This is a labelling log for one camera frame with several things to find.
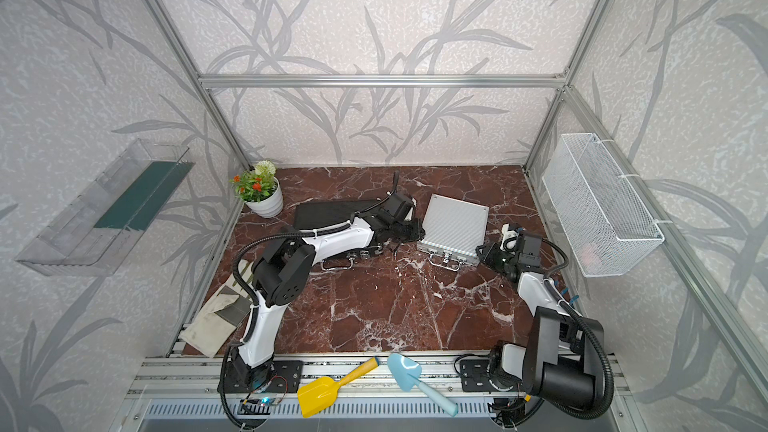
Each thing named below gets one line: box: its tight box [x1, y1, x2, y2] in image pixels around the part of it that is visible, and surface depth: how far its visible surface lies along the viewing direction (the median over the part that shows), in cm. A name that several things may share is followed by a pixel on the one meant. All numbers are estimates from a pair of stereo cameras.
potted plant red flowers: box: [229, 160, 284, 218], surface depth 99 cm
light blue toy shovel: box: [387, 353, 459, 417], surface depth 75 cm
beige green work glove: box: [180, 259, 255, 358], surface depth 85 cm
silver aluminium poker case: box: [417, 194, 489, 271], surface depth 96 cm
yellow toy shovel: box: [297, 357, 380, 418], surface depth 73 cm
